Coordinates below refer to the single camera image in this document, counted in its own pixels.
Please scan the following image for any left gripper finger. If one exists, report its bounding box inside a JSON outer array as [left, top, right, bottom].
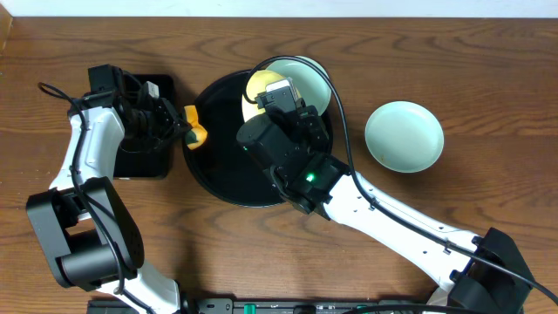
[[162, 98, 186, 126], [167, 124, 192, 141]]

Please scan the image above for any yellow green scrub sponge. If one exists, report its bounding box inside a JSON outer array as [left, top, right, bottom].
[[184, 105, 208, 150]]

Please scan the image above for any light blue plate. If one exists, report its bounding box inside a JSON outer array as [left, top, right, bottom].
[[364, 100, 445, 174], [267, 60, 331, 115]]

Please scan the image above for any yellow plate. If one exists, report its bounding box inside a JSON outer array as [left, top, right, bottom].
[[241, 69, 302, 124]]

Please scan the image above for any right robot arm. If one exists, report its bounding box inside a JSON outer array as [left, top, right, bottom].
[[236, 88, 535, 313]]

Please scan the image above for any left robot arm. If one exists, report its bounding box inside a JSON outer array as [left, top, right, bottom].
[[26, 65, 191, 313]]

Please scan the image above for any black rectangular tray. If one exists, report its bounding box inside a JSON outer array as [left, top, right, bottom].
[[114, 74, 175, 180]]

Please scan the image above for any black round tray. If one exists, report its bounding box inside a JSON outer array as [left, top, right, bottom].
[[183, 70, 333, 207]]

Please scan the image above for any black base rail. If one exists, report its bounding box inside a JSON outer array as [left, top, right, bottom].
[[85, 297, 525, 314]]

